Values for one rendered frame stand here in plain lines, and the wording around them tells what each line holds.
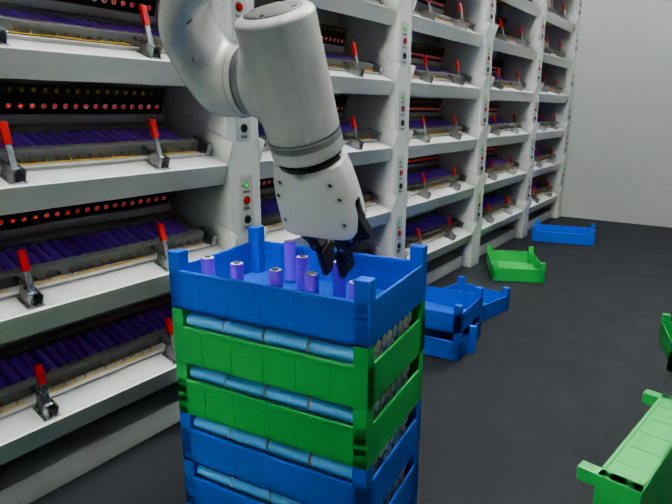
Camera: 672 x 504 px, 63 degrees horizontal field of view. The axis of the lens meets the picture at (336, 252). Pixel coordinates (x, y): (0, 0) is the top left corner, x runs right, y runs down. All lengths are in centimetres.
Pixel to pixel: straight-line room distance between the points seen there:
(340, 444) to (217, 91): 44
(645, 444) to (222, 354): 61
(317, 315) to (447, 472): 57
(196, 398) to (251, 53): 48
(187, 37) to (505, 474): 93
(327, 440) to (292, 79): 43
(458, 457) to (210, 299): 64
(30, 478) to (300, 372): 61
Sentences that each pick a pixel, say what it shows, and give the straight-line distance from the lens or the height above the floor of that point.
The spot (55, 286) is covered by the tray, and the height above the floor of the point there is 37.
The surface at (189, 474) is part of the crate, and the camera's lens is 92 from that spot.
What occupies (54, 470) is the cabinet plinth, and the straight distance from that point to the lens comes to 118.
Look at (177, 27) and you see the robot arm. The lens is 57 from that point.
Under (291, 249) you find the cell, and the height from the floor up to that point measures 46.
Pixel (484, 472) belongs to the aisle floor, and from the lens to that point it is 116.
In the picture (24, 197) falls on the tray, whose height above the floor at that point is 53.
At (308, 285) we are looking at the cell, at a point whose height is 45.
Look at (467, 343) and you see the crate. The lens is 162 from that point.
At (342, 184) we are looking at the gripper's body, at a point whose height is 58.
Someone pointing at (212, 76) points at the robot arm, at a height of 70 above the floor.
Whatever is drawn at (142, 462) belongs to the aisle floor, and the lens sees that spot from 121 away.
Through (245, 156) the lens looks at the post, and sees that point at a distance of 124.
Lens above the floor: 66
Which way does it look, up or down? 14 degrees down
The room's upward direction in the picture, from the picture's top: straight up
